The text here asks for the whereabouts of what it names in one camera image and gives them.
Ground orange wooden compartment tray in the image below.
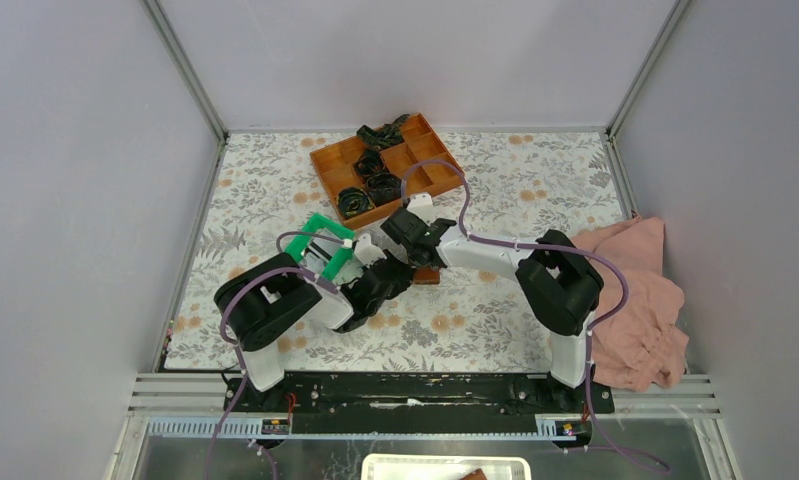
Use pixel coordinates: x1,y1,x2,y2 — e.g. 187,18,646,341
310,113,463,229

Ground black items in tray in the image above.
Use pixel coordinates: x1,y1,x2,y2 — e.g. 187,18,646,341
353,114,410,206

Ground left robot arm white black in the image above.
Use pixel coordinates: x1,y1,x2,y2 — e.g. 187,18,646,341
214,234,416,411

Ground pink crumpled cloth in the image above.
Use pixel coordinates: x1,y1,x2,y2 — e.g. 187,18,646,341
573,217,689,392

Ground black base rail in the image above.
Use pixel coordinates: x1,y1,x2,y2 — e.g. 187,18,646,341
225,371,615,439

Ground brown leather card holder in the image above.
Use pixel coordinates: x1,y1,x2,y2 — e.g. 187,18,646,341
413,268,441,285

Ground black coiled cable in tray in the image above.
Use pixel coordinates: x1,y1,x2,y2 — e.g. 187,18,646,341
335,187,374,219

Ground green plastic card box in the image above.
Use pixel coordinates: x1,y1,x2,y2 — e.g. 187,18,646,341
279,213,355,281

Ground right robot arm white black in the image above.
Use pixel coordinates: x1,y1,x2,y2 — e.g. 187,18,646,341
381,195,604,412

